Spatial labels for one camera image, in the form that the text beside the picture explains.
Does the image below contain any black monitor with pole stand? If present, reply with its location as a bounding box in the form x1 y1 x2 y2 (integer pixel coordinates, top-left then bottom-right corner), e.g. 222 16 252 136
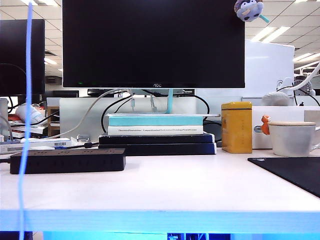
0 19 46 96

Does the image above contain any black mouse pad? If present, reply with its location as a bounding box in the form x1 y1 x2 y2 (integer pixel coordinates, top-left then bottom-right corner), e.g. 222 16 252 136
247 156 320 198

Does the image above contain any thick grey cable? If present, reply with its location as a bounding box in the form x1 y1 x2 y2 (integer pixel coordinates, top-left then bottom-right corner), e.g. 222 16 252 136
47 88 133 140

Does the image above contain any teal book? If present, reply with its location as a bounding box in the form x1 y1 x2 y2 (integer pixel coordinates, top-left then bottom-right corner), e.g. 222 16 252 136
108 116 204 127

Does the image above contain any black AOC monitor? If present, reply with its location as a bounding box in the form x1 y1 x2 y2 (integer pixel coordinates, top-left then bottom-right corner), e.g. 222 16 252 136
62 0 246 89

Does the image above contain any white plastic bottle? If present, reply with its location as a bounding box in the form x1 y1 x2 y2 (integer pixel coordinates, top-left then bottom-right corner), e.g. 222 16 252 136
15 102 46 125

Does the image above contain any yellow tin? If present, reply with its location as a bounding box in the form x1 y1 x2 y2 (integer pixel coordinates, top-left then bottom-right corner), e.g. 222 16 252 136
221 101 253 154

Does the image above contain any orange fox figurine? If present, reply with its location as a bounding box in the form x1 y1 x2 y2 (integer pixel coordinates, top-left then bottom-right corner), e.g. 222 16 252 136
261 114 272 135

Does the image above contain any black book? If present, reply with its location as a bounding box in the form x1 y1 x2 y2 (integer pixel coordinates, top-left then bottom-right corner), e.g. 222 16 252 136
98 132 216 145
98 142 217 156

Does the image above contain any white mug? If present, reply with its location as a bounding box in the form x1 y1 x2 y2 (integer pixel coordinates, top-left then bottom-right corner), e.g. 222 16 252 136
267 121 320 158

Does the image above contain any grey plush toy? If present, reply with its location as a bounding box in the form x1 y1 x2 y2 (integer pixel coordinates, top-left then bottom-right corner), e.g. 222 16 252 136
233 0 271 24

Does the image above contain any white curved hose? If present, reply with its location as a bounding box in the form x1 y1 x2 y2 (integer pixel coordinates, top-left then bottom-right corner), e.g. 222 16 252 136
292 61 320 91

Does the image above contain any white rounded object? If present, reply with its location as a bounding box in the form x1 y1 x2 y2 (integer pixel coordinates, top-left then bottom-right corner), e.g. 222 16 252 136
261 91 291 107

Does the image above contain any silver monitor stand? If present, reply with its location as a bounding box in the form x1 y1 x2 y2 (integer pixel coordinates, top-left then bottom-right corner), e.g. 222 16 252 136
104 87 222 118

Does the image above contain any blue plug black cable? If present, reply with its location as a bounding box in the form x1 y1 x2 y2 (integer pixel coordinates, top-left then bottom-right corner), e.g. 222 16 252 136
55 141 100 151

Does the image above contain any white book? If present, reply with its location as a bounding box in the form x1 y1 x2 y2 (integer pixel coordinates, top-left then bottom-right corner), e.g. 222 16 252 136
107 125 205 136

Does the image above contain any messy book pile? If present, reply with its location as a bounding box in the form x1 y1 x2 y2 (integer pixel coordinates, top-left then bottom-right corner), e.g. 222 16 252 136
8 113 48 140

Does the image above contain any brown wooden shelf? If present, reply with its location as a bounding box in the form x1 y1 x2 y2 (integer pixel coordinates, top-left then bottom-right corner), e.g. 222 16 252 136
46 106 61 137

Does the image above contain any black monitor cable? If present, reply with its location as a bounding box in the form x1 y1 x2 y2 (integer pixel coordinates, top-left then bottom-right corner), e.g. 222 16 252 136
194 92 211 123
101 94 135 133

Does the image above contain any white charger cable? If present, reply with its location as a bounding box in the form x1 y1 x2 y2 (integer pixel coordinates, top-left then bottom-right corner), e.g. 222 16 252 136
17 1 34 240

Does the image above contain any white board panel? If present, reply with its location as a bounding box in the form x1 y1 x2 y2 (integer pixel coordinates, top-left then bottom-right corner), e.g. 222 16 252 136
244 39 296 98

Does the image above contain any black power strip wood top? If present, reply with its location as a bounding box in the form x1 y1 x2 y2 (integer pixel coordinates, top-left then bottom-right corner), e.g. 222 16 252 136
9 147 127 175

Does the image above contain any blue white medicine box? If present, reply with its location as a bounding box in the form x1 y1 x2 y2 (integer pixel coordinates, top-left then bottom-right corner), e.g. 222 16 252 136
0 137 78 155

